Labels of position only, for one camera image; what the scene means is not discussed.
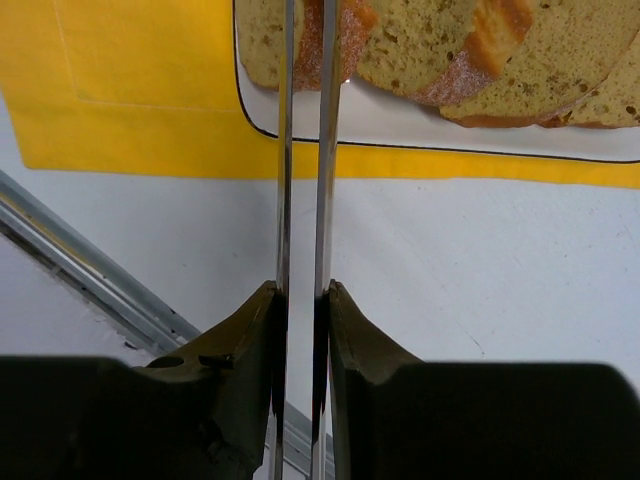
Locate white rectangular serving tray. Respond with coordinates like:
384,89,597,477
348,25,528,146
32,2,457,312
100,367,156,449
232,1,639,164

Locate bread slice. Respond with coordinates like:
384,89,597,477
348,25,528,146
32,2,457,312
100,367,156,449
541,36,640,129
440,0,639,128
235,0,378,92
357,0,534,107

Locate metal tongs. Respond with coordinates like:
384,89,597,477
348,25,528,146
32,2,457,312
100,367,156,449
268,1,342,479

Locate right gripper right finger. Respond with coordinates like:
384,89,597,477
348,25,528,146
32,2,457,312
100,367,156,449
327,282,639,479

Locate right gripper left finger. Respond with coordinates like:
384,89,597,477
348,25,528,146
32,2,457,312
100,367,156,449
1,281,277,479

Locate aluminium table frame rail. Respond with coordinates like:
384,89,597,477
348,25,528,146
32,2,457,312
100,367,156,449
0,169,336,480

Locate yellow cloth placemat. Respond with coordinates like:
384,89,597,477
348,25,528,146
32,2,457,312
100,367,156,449
1,1,639,188

